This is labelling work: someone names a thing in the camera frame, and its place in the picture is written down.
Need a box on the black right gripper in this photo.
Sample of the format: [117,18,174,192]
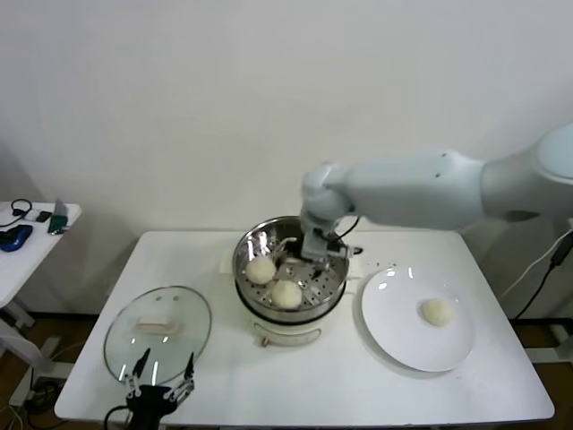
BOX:
[273,238,326,278]

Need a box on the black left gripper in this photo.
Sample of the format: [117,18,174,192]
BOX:
[124,348,197,430]

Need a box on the white steamed baozi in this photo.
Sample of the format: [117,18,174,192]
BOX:
[270,279,303,311]
[245,257,277,286]
[420,298,456,327]

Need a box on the glass lid with white handle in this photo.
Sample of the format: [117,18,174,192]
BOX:
[103,285,213,387]

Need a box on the stainless steel steamer basket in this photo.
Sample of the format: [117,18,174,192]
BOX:
[232,216,350,320]

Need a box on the white round plate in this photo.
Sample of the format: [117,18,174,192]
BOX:
[361,267,475,373]

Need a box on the white side table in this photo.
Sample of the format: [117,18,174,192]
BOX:
[0,201,82,407]

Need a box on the green circuit board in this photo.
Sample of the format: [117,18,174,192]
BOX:
[47,213,69,237]

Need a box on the blue computer mouse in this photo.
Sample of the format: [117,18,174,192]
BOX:
[0,226,34,253]

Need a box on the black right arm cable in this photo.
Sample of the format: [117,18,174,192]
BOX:
[333,214,363,238]

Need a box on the black thin looped cable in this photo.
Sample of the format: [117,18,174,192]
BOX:
[0,199,33,229]

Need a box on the white power cable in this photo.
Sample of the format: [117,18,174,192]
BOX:
[499,226,573,300]

